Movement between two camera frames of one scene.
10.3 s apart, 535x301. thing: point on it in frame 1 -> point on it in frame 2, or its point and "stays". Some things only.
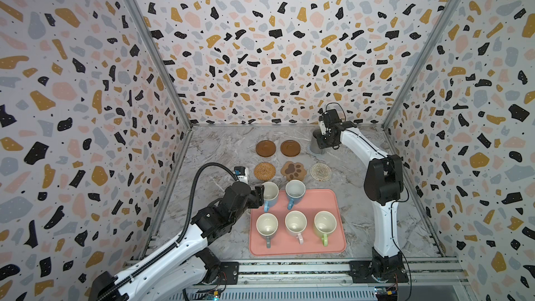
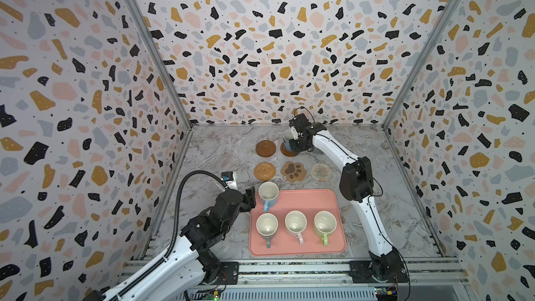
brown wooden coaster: x=265 y=148 stays
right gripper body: x=324 y=140 -> x=297 y=145
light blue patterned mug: x=295 y=189 -> x=288 y=136
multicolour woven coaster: x=320 y=171 stays
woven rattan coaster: x=264 y=171 stays
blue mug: x=271 y=192 stays
